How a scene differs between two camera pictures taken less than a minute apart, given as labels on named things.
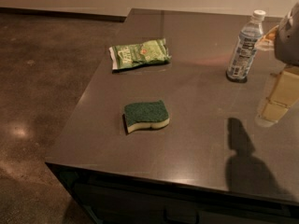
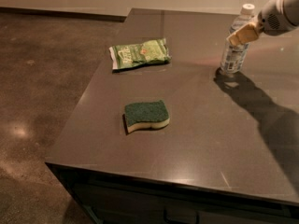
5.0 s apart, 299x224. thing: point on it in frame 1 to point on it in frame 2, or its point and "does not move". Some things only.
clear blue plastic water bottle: (250, 33) to (235, 57)
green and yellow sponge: (146, 116) does not move
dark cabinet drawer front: (121, 199) does not move
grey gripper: (288, 41) to (270, 21)
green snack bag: (147, 52) does not move
